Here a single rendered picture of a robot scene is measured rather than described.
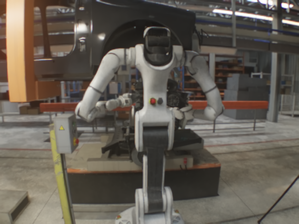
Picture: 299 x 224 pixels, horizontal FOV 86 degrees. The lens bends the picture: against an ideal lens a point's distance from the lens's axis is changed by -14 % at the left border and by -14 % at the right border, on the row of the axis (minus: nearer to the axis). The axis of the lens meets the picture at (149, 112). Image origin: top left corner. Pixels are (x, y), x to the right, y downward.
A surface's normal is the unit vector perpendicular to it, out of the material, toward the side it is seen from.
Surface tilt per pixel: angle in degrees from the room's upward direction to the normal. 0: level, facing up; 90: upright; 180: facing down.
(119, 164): 90
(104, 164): 90
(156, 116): 85
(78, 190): 90
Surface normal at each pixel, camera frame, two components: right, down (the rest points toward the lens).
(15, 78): 0.10, 0.16
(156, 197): 0.10, -0.54
